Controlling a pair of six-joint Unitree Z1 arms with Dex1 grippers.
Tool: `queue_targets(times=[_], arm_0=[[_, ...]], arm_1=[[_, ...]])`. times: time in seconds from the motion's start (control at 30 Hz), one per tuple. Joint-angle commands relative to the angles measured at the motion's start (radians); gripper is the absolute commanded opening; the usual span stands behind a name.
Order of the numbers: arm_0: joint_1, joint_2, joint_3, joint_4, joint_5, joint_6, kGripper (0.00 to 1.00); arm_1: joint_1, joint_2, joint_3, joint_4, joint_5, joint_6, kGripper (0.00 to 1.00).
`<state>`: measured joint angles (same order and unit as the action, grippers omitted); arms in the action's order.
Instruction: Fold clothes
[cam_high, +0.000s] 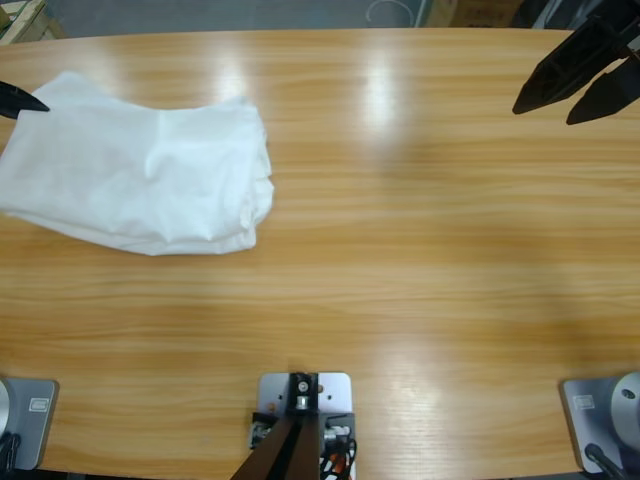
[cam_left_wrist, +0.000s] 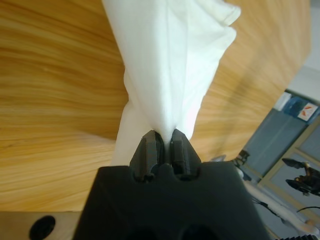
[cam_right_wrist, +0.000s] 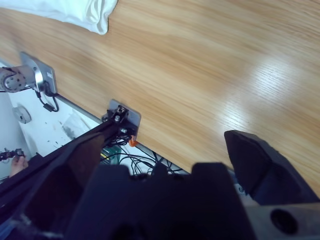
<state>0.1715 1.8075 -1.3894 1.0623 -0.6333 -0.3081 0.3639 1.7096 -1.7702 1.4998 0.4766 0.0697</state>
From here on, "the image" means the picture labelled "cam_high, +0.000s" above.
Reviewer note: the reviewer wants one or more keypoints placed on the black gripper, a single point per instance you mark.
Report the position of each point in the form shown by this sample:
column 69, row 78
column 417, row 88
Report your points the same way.
column 627, row 15

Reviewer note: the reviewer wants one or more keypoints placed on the yellow cardboard box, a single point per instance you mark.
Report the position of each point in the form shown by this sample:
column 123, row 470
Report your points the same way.
column 445, row 12

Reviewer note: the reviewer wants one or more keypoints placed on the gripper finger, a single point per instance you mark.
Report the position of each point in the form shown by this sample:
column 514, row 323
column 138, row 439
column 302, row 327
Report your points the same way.
column 17, row 100

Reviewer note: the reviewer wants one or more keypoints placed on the grey metal equipment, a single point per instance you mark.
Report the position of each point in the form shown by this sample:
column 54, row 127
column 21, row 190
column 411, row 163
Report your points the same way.
column 555, row 12

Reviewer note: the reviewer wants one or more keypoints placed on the dark brown post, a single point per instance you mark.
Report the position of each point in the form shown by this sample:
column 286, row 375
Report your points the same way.
column 300, row 450

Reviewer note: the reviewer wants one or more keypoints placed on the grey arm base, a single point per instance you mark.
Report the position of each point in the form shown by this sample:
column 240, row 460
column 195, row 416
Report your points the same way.
column 590, row 415
column 35, row 425

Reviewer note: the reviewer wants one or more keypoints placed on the white t-shirt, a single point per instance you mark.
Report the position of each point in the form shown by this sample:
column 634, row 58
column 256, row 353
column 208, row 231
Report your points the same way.
column 125, row 175

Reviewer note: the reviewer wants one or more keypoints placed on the dark brown box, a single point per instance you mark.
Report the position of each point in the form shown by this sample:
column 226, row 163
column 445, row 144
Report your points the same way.
column 485, row 12

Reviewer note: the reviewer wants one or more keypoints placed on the white mounting block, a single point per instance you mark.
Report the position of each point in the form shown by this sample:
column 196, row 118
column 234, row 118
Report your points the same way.
column 335, row 392

